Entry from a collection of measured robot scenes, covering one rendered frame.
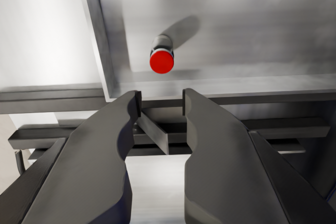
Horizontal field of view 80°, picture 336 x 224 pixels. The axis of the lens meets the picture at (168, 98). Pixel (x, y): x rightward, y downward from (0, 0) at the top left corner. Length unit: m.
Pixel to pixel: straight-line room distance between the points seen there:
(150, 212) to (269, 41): 0.35
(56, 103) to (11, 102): 0.05
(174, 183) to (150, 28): 0.25
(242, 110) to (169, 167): 0.14
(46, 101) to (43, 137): 0.06
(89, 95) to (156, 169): 0.16
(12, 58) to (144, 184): 0.25
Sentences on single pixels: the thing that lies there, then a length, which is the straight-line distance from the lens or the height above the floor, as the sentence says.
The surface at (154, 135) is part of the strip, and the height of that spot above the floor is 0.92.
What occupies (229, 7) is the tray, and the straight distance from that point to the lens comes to 0.21.
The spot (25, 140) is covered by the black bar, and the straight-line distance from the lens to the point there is 0.31.
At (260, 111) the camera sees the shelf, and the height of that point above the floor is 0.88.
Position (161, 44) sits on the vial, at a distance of 0.18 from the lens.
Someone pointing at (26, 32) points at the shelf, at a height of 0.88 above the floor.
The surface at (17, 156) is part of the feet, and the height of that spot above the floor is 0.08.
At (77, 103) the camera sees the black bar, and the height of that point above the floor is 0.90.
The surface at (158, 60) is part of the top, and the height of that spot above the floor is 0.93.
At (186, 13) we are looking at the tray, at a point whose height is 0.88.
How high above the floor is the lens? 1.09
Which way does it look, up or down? 58 degrees down
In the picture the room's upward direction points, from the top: 178 degrees clockwise
